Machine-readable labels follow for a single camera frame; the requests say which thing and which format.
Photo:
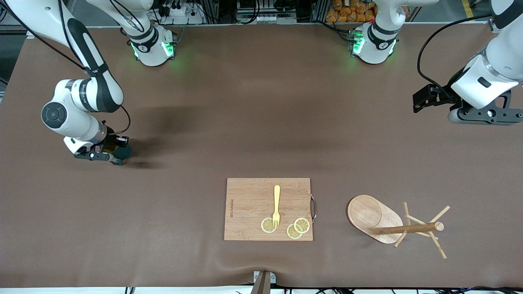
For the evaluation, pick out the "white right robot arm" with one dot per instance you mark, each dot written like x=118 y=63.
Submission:
x=98 y=87

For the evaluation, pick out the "lemon slice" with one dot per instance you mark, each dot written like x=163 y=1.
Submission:
x=266 y=226
x=302 y=225
x=291 y=233

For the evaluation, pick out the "bamboo cutting board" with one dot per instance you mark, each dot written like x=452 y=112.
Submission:
x=249 y=208

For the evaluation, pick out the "aluminium camera post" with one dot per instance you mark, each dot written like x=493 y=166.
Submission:
x=262 y=282

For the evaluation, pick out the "bag of orange fruit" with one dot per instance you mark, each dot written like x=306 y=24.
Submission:
x=347 y=12

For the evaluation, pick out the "grey equipment box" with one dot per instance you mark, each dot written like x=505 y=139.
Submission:
x=265 y=18

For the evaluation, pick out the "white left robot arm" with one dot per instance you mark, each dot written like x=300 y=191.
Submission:
x=486 y=77

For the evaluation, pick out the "wooden mug tree rack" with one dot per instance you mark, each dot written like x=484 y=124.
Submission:
x=365 y=214

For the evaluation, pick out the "white power strip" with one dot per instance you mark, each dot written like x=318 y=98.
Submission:
x=179 y=12

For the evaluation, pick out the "teal mug with yellow inside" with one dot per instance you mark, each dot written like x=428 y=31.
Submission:
x=122 y=155

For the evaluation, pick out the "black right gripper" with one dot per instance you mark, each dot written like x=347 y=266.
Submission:
x=110 y=142

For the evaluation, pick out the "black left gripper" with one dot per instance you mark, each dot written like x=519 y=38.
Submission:
x=442 y=97

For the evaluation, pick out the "yellow plastic fork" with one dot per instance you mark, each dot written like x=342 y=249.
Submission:
x=277 y=200

